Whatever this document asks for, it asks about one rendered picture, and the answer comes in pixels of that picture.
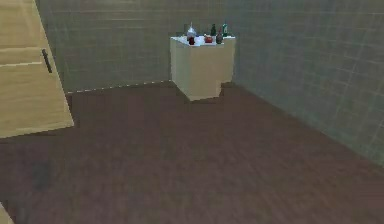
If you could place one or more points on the light wooden room door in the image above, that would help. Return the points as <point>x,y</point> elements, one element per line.
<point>26,93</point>

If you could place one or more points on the dark red cup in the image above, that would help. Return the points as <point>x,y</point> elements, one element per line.
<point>191,41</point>

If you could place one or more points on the dark green bottle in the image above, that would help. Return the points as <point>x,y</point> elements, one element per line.
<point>213,30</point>

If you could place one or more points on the dark brown bottle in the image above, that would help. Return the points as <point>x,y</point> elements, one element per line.
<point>219,37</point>

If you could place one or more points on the beige counter cabinet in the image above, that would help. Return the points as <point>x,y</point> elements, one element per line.
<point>200,70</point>

